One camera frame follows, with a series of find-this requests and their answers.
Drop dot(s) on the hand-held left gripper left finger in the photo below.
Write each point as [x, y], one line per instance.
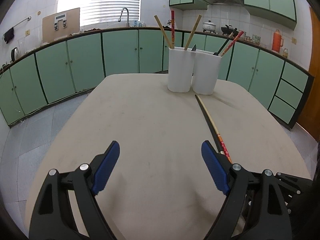
[106, 167]

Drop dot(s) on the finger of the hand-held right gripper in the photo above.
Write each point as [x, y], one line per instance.
[290, 181]

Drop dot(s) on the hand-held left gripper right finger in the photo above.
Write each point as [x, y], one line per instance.
[215, 170]

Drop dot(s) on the white plastic utensil holder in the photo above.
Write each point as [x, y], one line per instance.
[180, 72]
[206, 75]

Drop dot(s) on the black chopstick silver band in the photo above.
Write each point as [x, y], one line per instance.
[226, 42]

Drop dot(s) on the wooden chopstick red orange end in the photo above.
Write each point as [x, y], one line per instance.
[172, 30]
[233, 42]

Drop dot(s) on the plain wooden chopstick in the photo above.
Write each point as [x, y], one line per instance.
[192, 32]
[164, 32]

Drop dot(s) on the green base kitchen cabinets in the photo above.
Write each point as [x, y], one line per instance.
[85, 60]

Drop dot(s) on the green base cabinets with drawers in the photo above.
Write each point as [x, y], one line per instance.
[250, 65]

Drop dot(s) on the wooden door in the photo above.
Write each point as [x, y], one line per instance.
[313, 67]

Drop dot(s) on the glass jar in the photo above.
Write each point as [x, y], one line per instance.
[285, 52]

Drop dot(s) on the group of glass jars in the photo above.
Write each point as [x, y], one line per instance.
[256, 38]

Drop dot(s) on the black wok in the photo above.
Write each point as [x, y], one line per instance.
[227, 30]

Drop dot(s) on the orange thermos flask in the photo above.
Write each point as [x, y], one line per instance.
[277, 41]

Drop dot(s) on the white cooking pot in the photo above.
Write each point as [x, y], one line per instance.
[208, 27]

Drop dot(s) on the steel kettle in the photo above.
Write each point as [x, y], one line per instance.
[15, 54]

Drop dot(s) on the bottles beside sink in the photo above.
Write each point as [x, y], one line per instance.
[140, 24]

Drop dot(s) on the brown cardboard sheet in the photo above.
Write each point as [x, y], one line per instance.
[72, 22]

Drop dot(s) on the chrome sink faucet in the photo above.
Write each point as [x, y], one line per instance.
[128, 17]

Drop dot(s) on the black towel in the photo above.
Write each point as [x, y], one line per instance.
[9, 35]

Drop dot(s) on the white window blinds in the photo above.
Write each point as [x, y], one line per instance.
[100, 0]

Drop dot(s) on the towel rail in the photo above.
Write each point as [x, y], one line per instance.
[21, 22]

